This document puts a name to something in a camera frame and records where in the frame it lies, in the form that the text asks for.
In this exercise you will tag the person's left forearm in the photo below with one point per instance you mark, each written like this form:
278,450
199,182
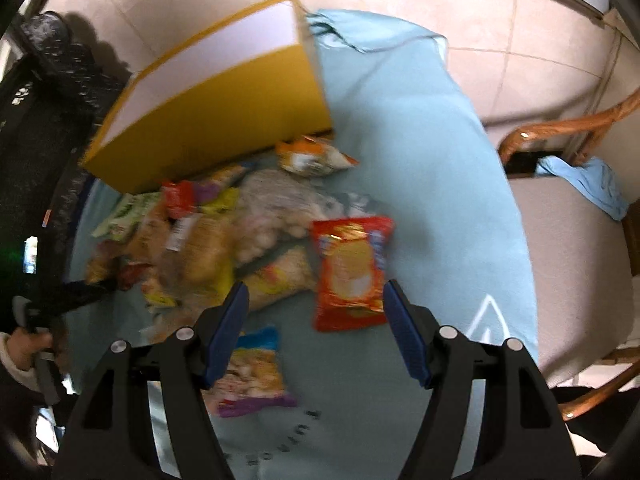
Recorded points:
12,385

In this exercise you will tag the purple top snack packet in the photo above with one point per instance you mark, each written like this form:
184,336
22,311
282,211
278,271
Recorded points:
220,177

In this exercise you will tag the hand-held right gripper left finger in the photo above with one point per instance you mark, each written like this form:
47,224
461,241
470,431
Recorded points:
227,332

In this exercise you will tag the light blue printed blanket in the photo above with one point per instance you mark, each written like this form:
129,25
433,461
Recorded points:
410,160

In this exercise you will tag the blue purple snack packet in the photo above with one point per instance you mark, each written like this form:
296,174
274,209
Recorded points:
255,370

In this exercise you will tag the clear oat bar packet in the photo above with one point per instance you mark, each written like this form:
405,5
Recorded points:
285,275

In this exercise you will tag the person's left hand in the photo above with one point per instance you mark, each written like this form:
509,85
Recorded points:
22,347

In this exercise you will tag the beige chair cushion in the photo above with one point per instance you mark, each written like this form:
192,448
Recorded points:
575,280

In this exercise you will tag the large red chip packet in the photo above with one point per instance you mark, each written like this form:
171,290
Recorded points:
350,272

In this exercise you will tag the red yellow snack packet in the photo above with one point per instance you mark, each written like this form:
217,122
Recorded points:
142,280

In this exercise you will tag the dark patterned cloth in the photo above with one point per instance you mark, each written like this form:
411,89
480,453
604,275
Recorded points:
45,135

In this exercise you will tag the golden brown snack bag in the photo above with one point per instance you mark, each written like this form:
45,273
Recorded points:
202,255

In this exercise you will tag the orange snack packet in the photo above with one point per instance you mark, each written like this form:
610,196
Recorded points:
310,156

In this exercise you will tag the clear bag of white puffs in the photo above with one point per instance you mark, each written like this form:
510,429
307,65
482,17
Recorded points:
280,215

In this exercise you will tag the wooden rattan chair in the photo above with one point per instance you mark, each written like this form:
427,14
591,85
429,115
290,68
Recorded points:
575,127

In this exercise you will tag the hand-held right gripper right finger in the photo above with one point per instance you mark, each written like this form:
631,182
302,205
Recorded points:
406,335

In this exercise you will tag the yellow cardboard box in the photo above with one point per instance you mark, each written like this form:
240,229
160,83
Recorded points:
225,120

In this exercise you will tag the blue cloth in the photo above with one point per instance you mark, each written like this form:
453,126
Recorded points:
590,180

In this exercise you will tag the yellow green snack packet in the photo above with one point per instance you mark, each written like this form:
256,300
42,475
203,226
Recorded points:
220,202

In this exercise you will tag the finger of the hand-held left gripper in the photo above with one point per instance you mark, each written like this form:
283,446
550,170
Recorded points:
85,292

